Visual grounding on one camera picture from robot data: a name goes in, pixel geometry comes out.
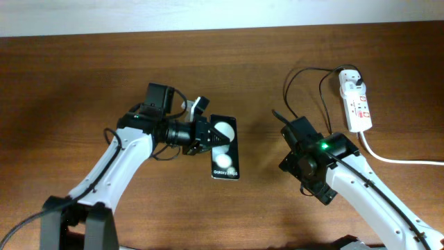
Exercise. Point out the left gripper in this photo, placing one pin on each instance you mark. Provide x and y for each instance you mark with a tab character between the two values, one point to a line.
200	143

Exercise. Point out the black smartphone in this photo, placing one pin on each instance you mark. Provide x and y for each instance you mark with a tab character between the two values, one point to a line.
225	158

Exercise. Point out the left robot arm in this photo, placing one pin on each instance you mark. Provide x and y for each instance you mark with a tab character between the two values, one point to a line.
85	218

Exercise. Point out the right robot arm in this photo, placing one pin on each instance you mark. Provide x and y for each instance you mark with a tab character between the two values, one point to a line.
333	165

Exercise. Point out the white USB charger adapter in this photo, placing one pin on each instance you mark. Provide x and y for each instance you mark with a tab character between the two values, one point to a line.
351	83

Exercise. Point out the white power strip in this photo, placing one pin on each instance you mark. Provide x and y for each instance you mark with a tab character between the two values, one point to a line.
357	114

